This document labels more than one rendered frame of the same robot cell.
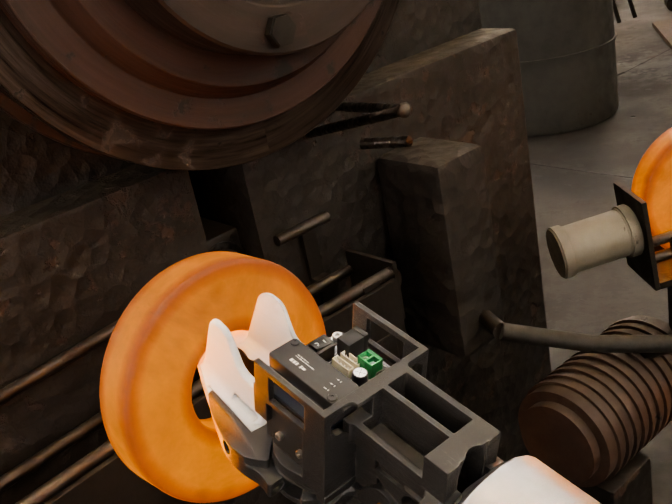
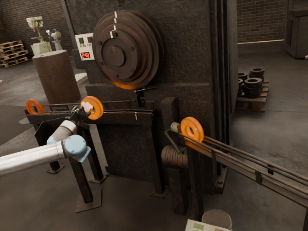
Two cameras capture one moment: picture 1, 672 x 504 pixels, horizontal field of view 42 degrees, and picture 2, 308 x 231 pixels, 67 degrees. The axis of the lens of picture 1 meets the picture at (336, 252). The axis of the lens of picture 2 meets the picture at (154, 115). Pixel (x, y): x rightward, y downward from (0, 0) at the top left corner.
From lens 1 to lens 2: 1.39 m
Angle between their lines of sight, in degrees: 60
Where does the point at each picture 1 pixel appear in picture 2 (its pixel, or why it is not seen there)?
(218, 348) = (83, 104)
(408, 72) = (176, 85)
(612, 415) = (166, 155)
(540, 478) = (67, 122)
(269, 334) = (88, 105)
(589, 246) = (173, 128)
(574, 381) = (169, 147)
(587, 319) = not seen: outside the picture
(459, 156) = (165, 102)
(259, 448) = not seen: hidden behind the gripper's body
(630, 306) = not seen: outside the picture
